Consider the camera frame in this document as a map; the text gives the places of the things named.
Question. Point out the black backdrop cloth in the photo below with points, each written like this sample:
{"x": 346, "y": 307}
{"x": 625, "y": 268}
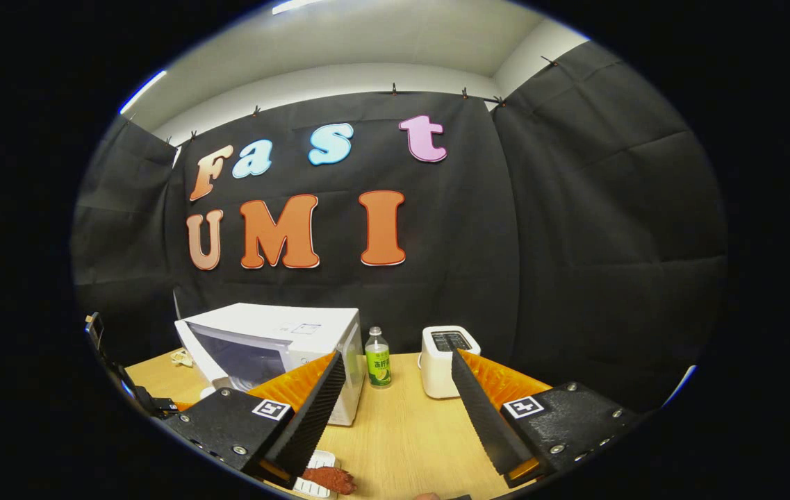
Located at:
{"x": 540, "y": 243}

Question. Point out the ceiling panel light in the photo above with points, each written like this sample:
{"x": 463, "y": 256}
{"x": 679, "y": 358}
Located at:
{"x": 294, "y": 5}

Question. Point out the small white rectangular dish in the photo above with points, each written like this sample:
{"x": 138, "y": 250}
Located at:
{"x": 322, "y": 460}

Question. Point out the white toaster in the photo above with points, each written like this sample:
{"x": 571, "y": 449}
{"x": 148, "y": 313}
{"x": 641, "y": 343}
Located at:
{"x": 440, "y": 371}

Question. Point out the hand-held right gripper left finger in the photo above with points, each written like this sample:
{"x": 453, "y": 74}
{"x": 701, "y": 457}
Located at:
{"x": 311, "y": 423}

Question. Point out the white microwave oven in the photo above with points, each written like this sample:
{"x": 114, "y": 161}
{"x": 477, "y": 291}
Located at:
{"x": 276, "y": 323}

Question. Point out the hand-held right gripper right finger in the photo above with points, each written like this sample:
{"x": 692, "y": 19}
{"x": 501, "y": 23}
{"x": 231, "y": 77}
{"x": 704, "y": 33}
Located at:
{"x": 485, "y": 423}

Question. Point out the ceiling strip light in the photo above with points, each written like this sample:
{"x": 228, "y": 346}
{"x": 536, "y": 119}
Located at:
{"x": 142, "y": 90}

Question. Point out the green label drink bottle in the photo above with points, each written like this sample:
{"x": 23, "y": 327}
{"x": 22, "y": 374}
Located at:
{"x": 378, "y": 364}

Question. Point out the red-brown meat piece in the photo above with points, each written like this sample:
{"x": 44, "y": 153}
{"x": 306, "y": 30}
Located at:
{"x": 328, "y": 479}

